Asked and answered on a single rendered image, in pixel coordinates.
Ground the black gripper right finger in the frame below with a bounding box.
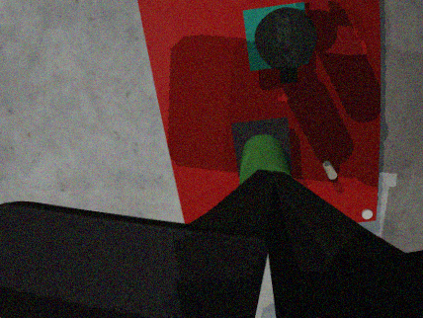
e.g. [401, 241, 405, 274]
[267, 171, 423, 318]

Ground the red circuit board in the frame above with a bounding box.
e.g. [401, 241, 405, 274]
[138, 0, 381, 224]

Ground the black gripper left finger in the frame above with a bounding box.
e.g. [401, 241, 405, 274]
[0, 170, 276, 318]

